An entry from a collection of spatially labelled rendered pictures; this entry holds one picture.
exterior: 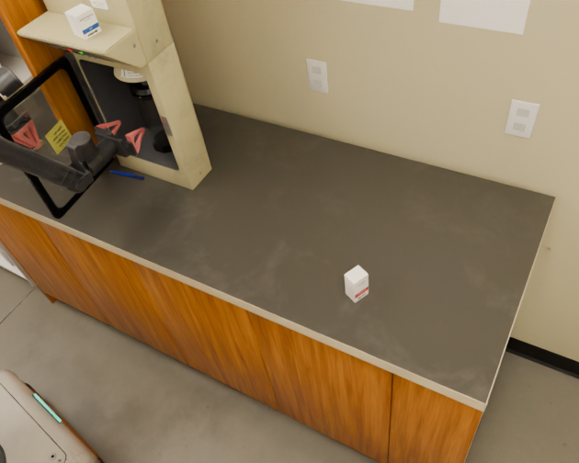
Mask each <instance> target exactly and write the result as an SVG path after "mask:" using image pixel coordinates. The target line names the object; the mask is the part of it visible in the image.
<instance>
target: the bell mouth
mask: <svg viewBox="0 0 579 463"><path fill-rule="evenodd" d="M114 75H115V76H116V78H118V79H119V80H120V81H123V82H127V83H139V82H144V81H146V79H145V77H144V76H143V75H142V74H140V73H135V72H131V71H127V70H123V69H120V68H115V67H114Z"/></svg>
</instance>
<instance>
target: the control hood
mask: <svg viewBox="0 0 579 463"><path fill-rule="evenodd" d="M98 24H99V26H100V28H101V30H102V31H100V32H98V33H97V34H96V35H94V36H92V37H91V38H89V39H87V40H84V39H82V38H79V37H77V36H75V35H74V32H73V30H72V28H71V26H70V23H69V21H68V19H67V17H66V15H63V14H58V13H53V12H49V11H47V12H46V13H44V14H43V15H41V16H40V17H38V18H36V19H35V20H33V21H32V22H30V23H29V24H27V25H26V26H25V27H24V28H21V29H20V30H18V31H17V34H18V35H19V36H21V37H24V38H27V39H30V40H35V41H37V42H39V41H40V43H42V42H44V43H49V44H52V45H56V46H60V47H64V48H68V49H72V50H76V51H83V52H87V53H90V54H93V55H96V56H97V57H100V58H103V59H106V60H109V61H112V62H117V63H121V64H125V65H129V66H133V67H137V68H142V67H143V66H145V65H146V63H147V61H146V59H145V56H144V54H143V51H142V46H141V43H140V42H139V39H138V36H137V33H136V30H135V29H134V28H126V27H122V26H117V25H112V24H108V23H103V22H98ZM44 43H43V44H44Z"/></svg>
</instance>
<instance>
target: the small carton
mask: <svg viewBox="0 0 579 463"><path fill-rule="evenodd" d="M64 13H65V15H66V17H67V19H68V21H69V23H70V26H71V28H72V30H73V32H74V35H75V36H77V37H79V38H82V39H84V40H87V39H89V38H91V37H92V36H94V35H96V34H97V33H98V32H100V31H102V30H101V28H100V26H99V24H98V21H97V17H96V15H95V12H94V10H93V8H92V7H89V6H85V5H83V4H80V5H78V6H75V7H74V8H72V9H70V10H68V11H66V12H64Z"/></svg>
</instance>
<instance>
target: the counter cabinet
mask: <svg viewBox="0 0 579 463"><path fill-rule="evenodd" d="M0 241H1V242H2V243H3V245H4V246H5V247H6V249H7V250H8V251H9V252H10V253H11V254H12V255H13V256H14V257H15V259H16V260H17V261H18V263H19V264H20V265H21V266H22V267H23V269H24V270H25V271H26V272H27V274H28V275H29V276H30V278H31V279H32V280H33V281H34V282H35V284H36V285H37V286H38V287H39V289H40V290H41V291H42V293H43V294H44V295H45V296H46V297H47V299H48V300H49V301H50V302H51V303H54V302H55V301H56V300H57V299H58V300H60V301H62V302H64V303H66V304H68V305H70V306H72V307H74V308H76V309H78V310H80V311H82V312H84V313H86V314H88V315H90V316H92V317H94V318H96V319H98V320H100V321H102V322H104V323H106V324H108V325H110V326H112V327H114V328H115V329H117V330H119V331H121V332H123V333H125V334H127V335H129V336H131V337H133V338H135V339H137V340H139V341H141V342H143V343H145V344H147V345H149V346H151V347H153V348H155V349H157V350H159V351H161V352H163V353H165V354H167V355H169V356H171V357H173V358H175V359H177V360H179V361H181V362H183V363H184V364H186V365H188V366H190V367H193V368H195V369H196V370H198V371H200V372H202V373H204V374H206V375H208V376H210V377H212V378H215V379H217V380H218V381H220V382H222V383H224V384H226V385H228V386H230V387H232V388H234V389H236V390H239V391H241V392H242V393H244V394H246V395H248V396H250V397H252V398H253V399H255V400H257V401H260V402H262V403H264V404H265V405H267V406H269V407H271V408H273V409H275V410H277V411H280V412H282V413H284V414H286V415H288V416H289V417H291V418H293V419H295V420H297V421H299V422H301V423H304V424H306V425H308V426H310V427H311V428H313V429H315V430H317V431H319V432H321V433H323V434H324V435H327V436H329V437H331V438H333V439H334V440H336V441H338V442H340V443H342V444H344V445H346V446H349V447H351V448H353V449H355V450H357V451H358V452H360V453H362V454H364V455H366V456H368V457H371V458H373V459H375V460H377V461H379V462H380V463H464V462H465V459H466V456H467V455H468V452H469V450H470V447H471V443H472V440H473V438H474V436H475V433H476V430H477V428H478V425H479V423H480V420H481V418H482V416H483V412H481V411H479V410H477V409H474V408H472V407H471V406H468V405H466V404H464V403H461V402H459V401H455V400H453V399H451V398H450V397H447V396H445V395H443V394H440V393H438V392H436V391H433V390H431V389H428V388H426V387H424V386H421V385H419V384H417V383H414V382H412V381H411V380H408V379H406V378H402V377H400V376H398V375H396V374H393V373H392V372H390V371H387V370H385V369H383V368H380V367H377V366H374V365H372V364H371V363H368V362H366V361H364V360H361V359H359V358H357V357H354V356H352V355H350V354H347V353H345V352H343V351H340V350H338V349H336V348H333V347H332V346H330V345H327V344H324V343H321V342H319V341H317V340H314V339H312V338H311V337H308V336H306V335H304V334H301V333H298V332H296V331H293V330H291V329H290V328H287V327H285V326H283V325H280V324H278V323H276V322H272V321H271V320H268V319H266V318H264V317H261V316H259V315H257V314H254V313H252V312H251V311H247V310H245V309H243V308H240V307H238V306H236V305H233V304H232V303H230V302H227V301H225V300H223V299H219V298H217V297H214V296H212V295H211V294H208V293H206V292H204V291H201V290H199V289H197V288H193V287H191V286H190V285H187V284H185V283H183V282H180V281H178V280H176V279H173V278H171V277H168V276H166V275H164V274H161V273H159V272H157V271H154V270H152V269H151V268H149V267H146V266H144V265H140V264H138V263H136V262H133V261H131V260H130V259H127V258H125V257H123V256H120V255H118V254H114V253H112V252H110V251H108V250H106V249H104V248H102V247H99V246H97V245H95V244H92V243H90V242H87V241H85V240H83V239H80V238H78V237H76V236H73V235H72V234H70V233H67V232H65V231H61V230H59V229H57V228H55V227H52V226H51V225H49V224H46V223H44V222H42V221H39V220H36V219H33V218H31V217H30V216H27V215H25V214H23V213H20V212H18V211H16V210H14V209H11V208H9V207H6V206H4V205H2V204H0Z"/></svg>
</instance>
